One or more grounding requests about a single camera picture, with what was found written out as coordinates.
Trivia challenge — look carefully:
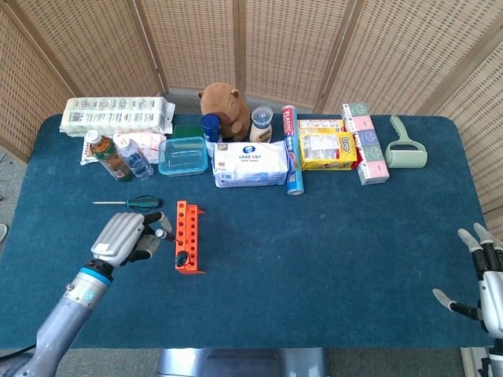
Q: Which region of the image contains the green lint roller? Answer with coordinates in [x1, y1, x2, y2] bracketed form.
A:
[384, 114, 428, 170]

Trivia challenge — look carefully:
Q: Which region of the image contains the white yellow snack box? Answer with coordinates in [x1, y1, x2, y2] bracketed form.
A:
[297, 119, 346, 135]

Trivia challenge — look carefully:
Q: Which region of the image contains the left robot hand silver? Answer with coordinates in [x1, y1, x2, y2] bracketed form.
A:
[90, 210, 174, 270]

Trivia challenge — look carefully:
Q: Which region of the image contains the white toilet paper pack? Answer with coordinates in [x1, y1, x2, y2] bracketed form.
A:
[58, 96, 177, 137]

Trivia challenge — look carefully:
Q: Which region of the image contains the brown capybara plush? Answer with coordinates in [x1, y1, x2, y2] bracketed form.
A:
[197, 82, 252, 143]

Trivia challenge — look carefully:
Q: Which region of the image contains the wicker folding screen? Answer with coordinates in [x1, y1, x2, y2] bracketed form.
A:
[0, 0, 503, 232]

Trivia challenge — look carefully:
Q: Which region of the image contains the blue-capped spray can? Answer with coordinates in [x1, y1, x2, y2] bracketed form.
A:
[200, 113, 224, 158]

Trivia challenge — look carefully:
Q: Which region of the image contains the yellow biscuit bag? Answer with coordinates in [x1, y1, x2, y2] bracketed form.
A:
[299, 131, 359, 172]

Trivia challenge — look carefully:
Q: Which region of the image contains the pink white snack bag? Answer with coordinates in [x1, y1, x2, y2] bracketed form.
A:
[79, 132, 168, 167]

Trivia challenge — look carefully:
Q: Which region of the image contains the long green-handled screwdriver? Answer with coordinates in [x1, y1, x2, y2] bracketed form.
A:
[92, 198, 163, 210]

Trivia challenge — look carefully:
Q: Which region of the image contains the orange tool rack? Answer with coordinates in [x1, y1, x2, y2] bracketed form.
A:
[174, 199, 206, 275]

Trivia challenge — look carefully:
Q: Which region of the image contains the pink green tissue pack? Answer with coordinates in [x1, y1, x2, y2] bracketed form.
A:
[340, 102, 391, 186]

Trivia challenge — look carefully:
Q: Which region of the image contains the green flat box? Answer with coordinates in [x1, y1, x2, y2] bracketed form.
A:
[171, 124, 206, 140]

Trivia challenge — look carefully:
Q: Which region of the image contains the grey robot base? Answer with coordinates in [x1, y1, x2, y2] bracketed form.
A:
[156, 346, 328, 377]

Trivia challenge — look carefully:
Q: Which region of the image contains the green tea bottle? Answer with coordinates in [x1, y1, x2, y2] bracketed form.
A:
[86, 130, 134, 183]

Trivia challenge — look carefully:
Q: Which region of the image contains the white wet wipes pack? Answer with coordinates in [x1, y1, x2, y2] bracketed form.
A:
[211, 140, 292, 189]

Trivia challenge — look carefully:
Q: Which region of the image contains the clear container blue lid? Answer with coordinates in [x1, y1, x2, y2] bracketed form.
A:
[157, 136, 209, 178]

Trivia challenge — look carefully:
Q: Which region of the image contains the right robot hand white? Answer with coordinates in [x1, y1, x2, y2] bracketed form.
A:
[431, 222, 503, 339]

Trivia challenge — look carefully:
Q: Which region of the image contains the clear water bottle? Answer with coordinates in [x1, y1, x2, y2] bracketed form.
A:
[117, 136, 155, 181]

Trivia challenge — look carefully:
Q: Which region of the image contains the mayonnaise bottle clear cap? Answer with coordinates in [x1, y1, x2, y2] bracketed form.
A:
[248, 106, 274, 145]

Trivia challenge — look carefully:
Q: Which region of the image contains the blue felt table cover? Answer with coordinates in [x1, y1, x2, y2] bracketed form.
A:
[0, 113, 500, 350]

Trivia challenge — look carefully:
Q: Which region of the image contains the plastic wrap roll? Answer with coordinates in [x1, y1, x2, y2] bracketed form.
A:
[281, 104, 306, 196]

